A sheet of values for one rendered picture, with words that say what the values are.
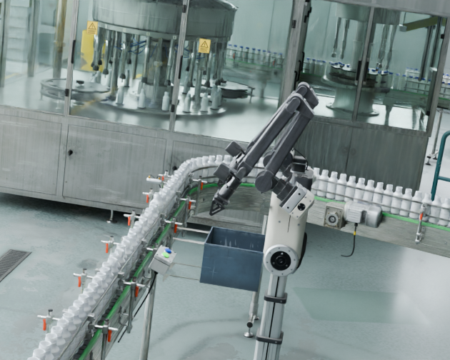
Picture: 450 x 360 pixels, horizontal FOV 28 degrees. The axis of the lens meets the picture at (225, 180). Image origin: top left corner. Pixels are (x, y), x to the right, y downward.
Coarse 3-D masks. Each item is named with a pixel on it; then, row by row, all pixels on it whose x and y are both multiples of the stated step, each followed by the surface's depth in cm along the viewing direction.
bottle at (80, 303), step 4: (76, 300) 316; (80, 300) 316; (76, 304) 313; (80, 304) 313; (80, 308) 313; (80, 312) 314; (84, 312) 316; (80, 316) 313; (84, 316) 314; (84, 324) 316; (84, 328) 316; (84, 332) 317; (80, 336) 315; (80, 340) 316
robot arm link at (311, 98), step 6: (300, 84) 426; (306, 84) 428; (312, 90) 432; (306, 96) 427; (312, 96) 427; (312, 102) 428; (318, 102) 427; (312, 108) 429; (288, 126) 434; (282, 138) 435; (276, 144) 436; (270, 156) 435; (264, 162) 436
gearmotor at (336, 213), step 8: (328, 208) 552; (336, 208) 549; (344, 208) 547; (352, 208) 541; (360, 208) 543; (368, 208) 542; (376, 208) 542; (328, 216) 551; (336, 216) 549; (344, 216) 547; (352, 216) 541; (360, 216) 539; (368, 216) 540; (376, 216) 538; (328, 224) 553; (336, 224) 550; (344, 224) 559; (368, 224) 543; (376, 224) 540; (344, 256) 564
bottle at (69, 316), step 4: (68, 312) 304; (64, 316) 302; (68, 316) 301; (72, 316) 302; (68, 320) 301; (72, 320) 303; (72, 324) 303; (68, 328) 302; (72, 328) 302; (72, 332) 302; (72, 336) 303; (72, 344) 304; (72, 348) 304; (72, 352) 305
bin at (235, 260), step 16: (208, 240) 477; (224, 240) 494; (240, 240) 493; (256, 240) 492; (208, 256) 465; (224, 256) 464; (240, 256) 463; (256, 256) 462; (208, 272) 467; (224, 272) 466; (240, 272) 465; (256, 272) 464; (240, 288) 467; (256, 288) 466
